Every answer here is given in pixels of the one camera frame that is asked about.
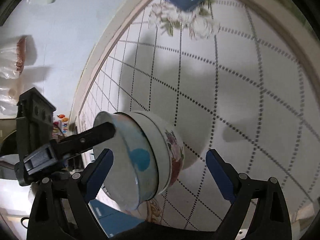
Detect pastel flower white bowl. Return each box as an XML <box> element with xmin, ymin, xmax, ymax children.
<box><xmin>93</xmin><ymin>111</ymin><xmax>158</xmax><ymax>211</ymax></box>

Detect red floral white bowl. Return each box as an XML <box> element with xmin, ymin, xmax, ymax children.
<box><xmin>130</xmin><ymin>110</ymin><xmax>208</xmax><ymax>189</ymax></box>

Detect dark rimmed white bowl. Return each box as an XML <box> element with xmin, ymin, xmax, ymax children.
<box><xmin>118</xmin><ymin>111</ymin><xmax>172</xmax><ymax>195</ymax></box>

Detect hanging plastic bag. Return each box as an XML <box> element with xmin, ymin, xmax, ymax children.
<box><xmin>1</xmin><ymin>36</ymin><xmax>27</xmax><ymax>116</ymax></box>

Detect patterned white table cover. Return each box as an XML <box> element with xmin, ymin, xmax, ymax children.
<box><xmin>76</xmin><ymin>0</ymin><xmax>319</xmax><ymax>230</ymax></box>

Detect colourful cartoon wall sticker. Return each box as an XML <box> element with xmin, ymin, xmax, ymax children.
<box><xmin>52</xmin><ymin>114</ymin><xmax>69</xmax><ymax>141</ymax></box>

